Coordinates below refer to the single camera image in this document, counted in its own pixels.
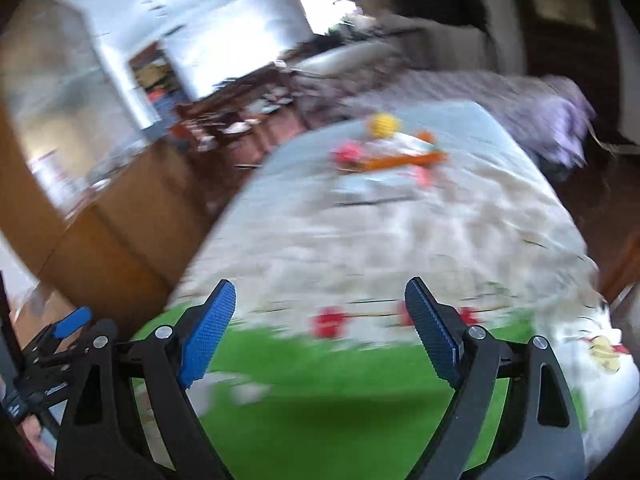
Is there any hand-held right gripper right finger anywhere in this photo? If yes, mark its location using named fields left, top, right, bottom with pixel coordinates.
left=404, top=276, right=584, bottom=480

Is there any wooden table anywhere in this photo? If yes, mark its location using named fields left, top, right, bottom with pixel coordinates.
left=200, top=66, right=302, bottom=128

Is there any purple blanket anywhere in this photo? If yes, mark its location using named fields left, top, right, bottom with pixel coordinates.
left=519, top=74, right=599, bottom=169

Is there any purple floral mattress sheet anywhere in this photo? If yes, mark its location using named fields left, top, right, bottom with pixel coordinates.
left=344, top=66, right=552, bottom=127

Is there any white pillow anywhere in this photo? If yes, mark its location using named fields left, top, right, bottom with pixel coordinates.
left=299, top=41, right=397, bottom=77

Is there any cartoon printed bed sheet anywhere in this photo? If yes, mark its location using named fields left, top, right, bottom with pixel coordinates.
left=130, top=100, right=627, bottom=480

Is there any shelf with boxes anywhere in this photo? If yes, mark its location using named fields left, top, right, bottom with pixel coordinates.
left=126, top=41, right=174, bottom=132

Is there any white power cord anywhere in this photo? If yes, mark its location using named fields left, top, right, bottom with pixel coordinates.
left=586, top=124, right=640, bottom=157

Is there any glass display case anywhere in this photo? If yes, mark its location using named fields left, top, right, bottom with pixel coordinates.
left=0, top=0, right=167, bottom=222

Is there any orange box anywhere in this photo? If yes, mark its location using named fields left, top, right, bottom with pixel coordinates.
left=359, top=130, right=449, bottom=174

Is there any white cover sheet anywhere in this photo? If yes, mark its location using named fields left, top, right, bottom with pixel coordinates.
left=159, top=0, right=312, bottom=102

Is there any red small packet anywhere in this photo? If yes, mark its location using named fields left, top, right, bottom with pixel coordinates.
left=331, top=142, right=367, bottom=167

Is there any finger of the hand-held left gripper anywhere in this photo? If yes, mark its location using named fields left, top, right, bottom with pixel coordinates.
left=20, top=307, right=93, bottom=363
left=45, top=318, right=119, bottom=363

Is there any yellow plastic ball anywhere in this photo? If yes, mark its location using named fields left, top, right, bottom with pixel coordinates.
left=366, top=112, right=404, bottom=140

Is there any brown wooden cabinet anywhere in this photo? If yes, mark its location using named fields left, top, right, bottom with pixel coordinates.
left=0, top=124, right=222, bottom=322

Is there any curved wooden rail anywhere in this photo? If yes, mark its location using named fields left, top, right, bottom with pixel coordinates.
left=599, top=239, right=640, bottom=307

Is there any white crumpled tissue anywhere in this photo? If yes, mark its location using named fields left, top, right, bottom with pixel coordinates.
left=389, top=134, right=432, bottom=155

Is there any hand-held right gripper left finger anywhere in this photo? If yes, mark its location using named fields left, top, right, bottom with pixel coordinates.
left=54, top=280, right=237, bottom=480

